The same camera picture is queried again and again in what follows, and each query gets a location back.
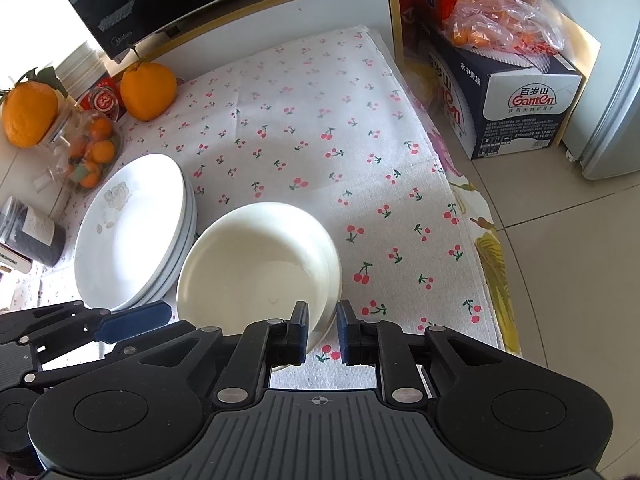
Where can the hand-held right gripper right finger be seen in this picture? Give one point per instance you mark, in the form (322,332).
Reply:
(345,335)

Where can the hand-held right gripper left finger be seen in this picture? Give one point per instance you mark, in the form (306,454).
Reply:
(299,335)

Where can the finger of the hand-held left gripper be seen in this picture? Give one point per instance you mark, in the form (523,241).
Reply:
(65,367)
(135,320)

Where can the blue patterned plate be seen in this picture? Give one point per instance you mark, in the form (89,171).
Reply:
(161,280)
(171,276)

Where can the small cream bowl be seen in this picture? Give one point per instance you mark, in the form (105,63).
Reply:
(250,260)

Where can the white floral plate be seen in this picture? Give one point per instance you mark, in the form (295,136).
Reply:
(130,230)

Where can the white remote control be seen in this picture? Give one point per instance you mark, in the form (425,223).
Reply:
(12,259)

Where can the dark labelled jar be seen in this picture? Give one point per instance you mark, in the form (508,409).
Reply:
(35,240)

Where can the small clear glass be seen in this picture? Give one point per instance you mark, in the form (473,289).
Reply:
(47,177)

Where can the pile of small mandarins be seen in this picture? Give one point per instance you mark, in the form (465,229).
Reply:
(102,152)

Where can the white appliance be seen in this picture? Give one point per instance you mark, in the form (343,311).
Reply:
(17,170)

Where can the clear glass jar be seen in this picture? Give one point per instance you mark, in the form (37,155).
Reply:
(65,130)

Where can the red printed paper cup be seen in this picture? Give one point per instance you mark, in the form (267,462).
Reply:
(102,100)

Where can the large orange with stem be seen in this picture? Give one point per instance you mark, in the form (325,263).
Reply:
(147,92)

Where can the large orange with leaves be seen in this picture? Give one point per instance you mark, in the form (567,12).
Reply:
(27,115)

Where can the white paper bowl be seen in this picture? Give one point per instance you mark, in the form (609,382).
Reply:
(86,54)

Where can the blue and white carton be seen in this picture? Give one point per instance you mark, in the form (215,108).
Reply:
(525,105)

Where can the white wooden microwave stand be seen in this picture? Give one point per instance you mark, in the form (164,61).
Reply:
(300,15)

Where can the plastic bag of oranges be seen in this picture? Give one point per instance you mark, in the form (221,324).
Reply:
(500,15)

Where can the grey refrigerator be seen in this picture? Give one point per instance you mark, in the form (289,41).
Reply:
(610,85)

